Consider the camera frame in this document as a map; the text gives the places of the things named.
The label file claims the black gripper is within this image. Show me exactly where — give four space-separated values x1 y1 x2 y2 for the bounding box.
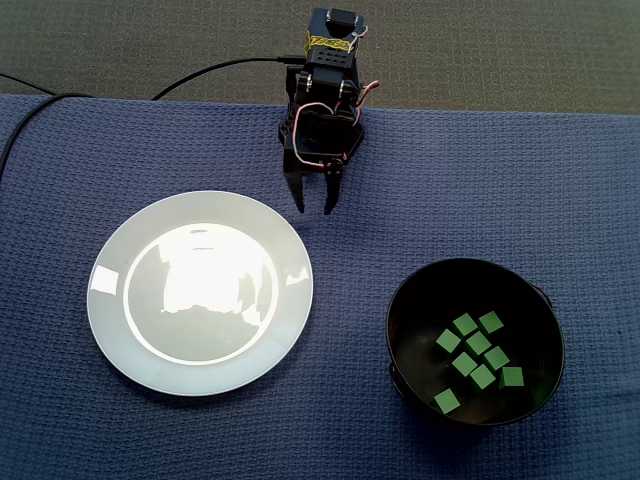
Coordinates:
278 97 366 217

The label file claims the white round plate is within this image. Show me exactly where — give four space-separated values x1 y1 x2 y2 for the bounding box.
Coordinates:
86 189 315 398

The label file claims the black round container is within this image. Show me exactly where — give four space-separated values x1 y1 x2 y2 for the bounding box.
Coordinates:
384 257 567 429

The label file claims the black table clamp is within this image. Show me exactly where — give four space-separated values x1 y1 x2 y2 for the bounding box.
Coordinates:
284 64 302 109

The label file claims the blue woven table mat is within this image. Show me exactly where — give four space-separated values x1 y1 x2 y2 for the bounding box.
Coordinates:
0 93 640 480

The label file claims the white red gripper servo wire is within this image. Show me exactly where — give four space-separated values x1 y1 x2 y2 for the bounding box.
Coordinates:
292 101 335 170

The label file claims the white red wrist servo wire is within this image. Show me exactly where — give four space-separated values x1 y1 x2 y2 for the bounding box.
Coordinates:
349 79 381 124

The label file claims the black robot cable with plug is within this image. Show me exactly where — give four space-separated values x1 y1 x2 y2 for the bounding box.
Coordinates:
151 54 307 102

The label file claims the thick black cable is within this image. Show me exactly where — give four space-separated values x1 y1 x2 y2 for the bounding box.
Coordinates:
0 92 96 176

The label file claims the thin black cable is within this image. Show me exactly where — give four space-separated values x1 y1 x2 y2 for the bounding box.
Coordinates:
0 72 55 96

